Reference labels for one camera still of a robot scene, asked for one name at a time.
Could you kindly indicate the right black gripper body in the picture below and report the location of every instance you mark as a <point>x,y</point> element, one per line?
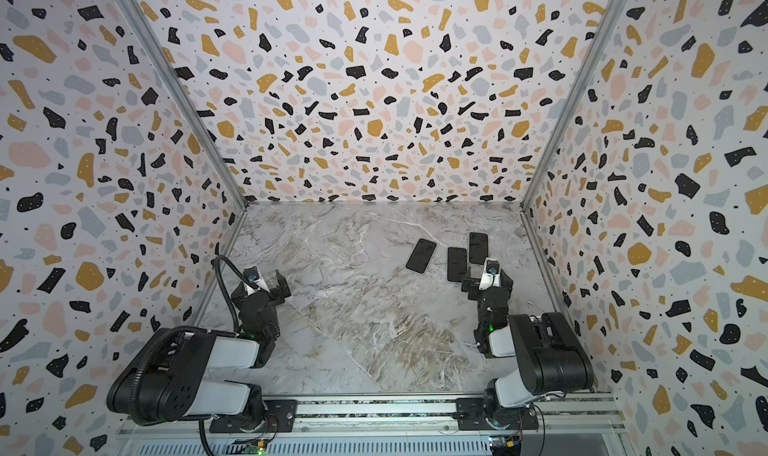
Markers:
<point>487,290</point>

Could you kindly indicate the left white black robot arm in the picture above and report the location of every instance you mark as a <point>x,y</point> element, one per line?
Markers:
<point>168,380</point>

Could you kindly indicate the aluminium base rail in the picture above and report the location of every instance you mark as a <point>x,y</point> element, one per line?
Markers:
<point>582,423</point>

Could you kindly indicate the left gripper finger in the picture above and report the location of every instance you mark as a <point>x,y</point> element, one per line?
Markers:
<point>252,277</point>
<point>279,288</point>

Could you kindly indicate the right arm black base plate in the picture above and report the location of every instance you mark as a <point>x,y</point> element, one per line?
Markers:
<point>483,414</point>

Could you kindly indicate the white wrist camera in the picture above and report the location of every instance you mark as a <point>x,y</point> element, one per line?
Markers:
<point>491,275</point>
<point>252,290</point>

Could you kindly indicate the middle black phone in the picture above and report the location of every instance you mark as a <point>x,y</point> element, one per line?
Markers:
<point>456,264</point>

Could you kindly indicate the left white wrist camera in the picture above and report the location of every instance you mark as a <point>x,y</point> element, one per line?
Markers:
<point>252,290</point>

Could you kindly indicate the black phone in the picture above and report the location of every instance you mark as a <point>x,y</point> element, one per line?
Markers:
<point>478,249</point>
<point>456,264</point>

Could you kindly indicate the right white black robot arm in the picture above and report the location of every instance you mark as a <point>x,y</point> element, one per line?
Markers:
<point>550,360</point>

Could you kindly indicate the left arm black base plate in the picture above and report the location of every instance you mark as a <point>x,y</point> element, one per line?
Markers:
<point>270,416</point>

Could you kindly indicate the far right black phone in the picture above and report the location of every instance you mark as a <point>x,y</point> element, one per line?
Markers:
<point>478,249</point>

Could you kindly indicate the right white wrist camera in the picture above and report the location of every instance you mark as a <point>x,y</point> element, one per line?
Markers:
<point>491,275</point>

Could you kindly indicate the purple phone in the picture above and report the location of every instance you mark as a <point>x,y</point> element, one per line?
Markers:
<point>421,255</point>

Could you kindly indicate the green circuit board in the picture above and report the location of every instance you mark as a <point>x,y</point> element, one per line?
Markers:
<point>258,447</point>

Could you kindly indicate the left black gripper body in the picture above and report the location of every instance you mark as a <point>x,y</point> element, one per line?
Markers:
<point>264,291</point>

